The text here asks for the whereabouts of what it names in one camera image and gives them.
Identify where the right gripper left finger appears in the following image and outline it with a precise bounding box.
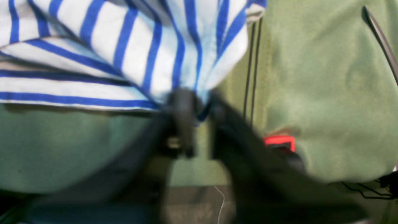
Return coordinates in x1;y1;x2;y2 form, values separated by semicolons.
26;88;195;224

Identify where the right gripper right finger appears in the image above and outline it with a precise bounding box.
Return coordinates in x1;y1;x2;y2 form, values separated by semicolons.
210;94;370;224

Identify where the green table cloth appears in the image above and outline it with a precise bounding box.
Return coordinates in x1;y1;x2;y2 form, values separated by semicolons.
1;0;397;193

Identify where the red black clamp right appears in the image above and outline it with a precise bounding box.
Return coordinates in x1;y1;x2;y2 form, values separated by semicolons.
263;135;305;173

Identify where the blue white striped t-shirt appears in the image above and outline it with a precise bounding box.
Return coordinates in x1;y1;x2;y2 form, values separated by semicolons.
1;0;268;121

